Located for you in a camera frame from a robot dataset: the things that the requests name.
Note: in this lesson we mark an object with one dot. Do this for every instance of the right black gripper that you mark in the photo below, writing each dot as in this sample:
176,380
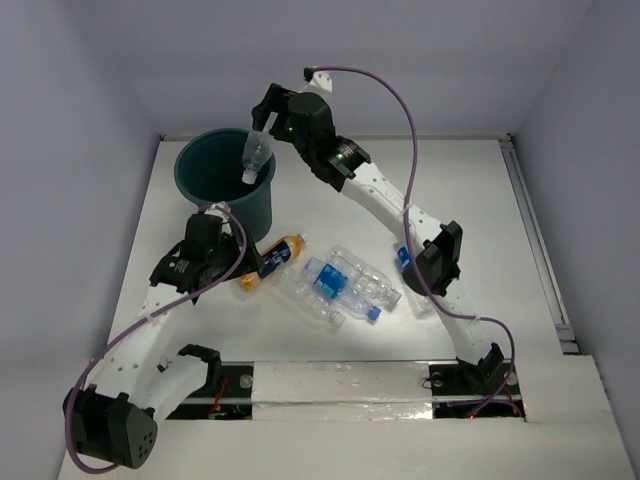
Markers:
275,100

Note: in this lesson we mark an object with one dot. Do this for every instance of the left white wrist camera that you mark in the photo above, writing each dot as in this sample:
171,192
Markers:
220,209

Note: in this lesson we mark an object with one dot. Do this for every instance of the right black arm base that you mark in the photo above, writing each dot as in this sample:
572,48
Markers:
454,398

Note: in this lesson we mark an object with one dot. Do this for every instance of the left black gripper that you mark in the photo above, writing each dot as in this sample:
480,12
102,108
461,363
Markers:
248,255

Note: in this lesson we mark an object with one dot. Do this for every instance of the clear ribbed plastic bottle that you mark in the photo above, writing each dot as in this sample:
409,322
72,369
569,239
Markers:
310,307

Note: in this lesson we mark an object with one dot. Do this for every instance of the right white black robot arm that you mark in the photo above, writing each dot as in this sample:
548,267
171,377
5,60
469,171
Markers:
433,248

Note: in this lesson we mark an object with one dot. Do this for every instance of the dark green plastic bin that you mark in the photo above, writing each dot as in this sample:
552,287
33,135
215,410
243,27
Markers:
209,170

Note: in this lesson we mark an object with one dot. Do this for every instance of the light blue label bottle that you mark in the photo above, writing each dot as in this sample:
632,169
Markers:
334,286

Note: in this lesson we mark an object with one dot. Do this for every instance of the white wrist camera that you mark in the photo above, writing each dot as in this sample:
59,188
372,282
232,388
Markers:
220,209
317,82

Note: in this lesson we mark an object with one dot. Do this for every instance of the blue label water bottle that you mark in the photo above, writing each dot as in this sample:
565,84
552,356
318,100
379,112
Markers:
420,306

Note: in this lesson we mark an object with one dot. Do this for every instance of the silver foil tape strip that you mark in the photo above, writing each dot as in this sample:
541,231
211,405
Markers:
341,391

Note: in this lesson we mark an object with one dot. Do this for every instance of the orange juice bottle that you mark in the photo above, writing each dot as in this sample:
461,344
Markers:
279,254

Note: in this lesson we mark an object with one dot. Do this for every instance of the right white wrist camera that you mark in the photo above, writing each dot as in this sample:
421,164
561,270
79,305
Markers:
317,82

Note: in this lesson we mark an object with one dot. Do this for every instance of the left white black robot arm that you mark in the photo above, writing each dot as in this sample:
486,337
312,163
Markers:
114,410

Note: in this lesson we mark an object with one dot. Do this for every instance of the aluminium side rail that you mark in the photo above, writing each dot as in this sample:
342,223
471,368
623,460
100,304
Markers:
550,287

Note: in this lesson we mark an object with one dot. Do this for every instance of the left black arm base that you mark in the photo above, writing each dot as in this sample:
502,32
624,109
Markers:
232,400

